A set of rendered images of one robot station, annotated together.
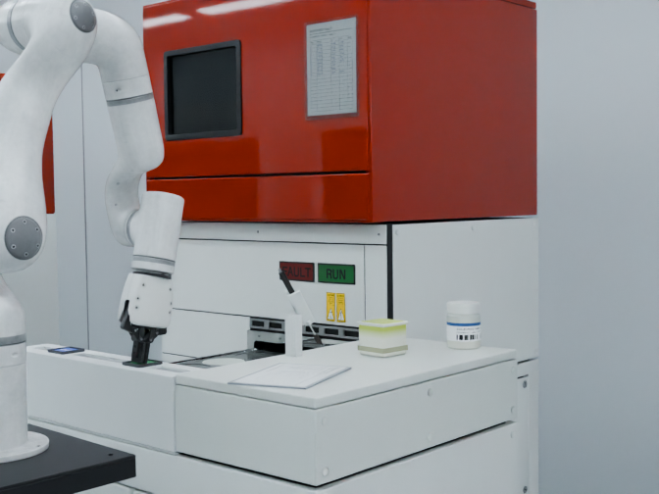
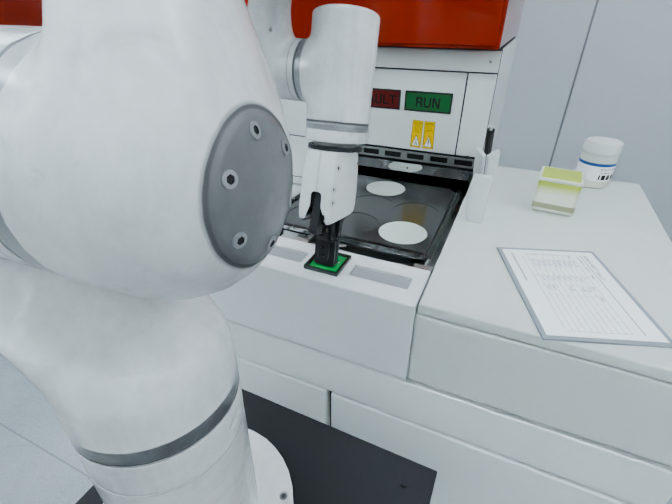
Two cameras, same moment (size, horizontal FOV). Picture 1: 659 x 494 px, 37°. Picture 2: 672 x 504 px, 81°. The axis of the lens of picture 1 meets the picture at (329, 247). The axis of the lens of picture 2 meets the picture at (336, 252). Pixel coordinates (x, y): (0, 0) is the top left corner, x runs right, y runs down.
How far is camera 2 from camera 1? 1.51 m
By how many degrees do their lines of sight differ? 33
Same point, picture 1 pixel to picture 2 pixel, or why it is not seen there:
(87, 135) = not seen: outside the picture
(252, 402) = (589, 366)
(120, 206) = (275, 32)
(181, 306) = not seen: hidden behind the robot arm
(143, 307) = (338, 199)
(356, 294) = (449, 123)
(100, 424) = (275, 328)
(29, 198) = (235, 21)
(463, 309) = (615, 150)
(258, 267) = not seen: hidden behind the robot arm
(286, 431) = (657, 412)
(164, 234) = (364, 85)
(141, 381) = (350, 300)
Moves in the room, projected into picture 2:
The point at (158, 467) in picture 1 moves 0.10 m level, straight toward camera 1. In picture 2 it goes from (374, 385) to (412, 436)
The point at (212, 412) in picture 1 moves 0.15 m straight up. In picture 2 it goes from (491, 358) to (519, 260)
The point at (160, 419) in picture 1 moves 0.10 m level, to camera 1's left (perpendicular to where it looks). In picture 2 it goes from (383, 344) to (317, 359)
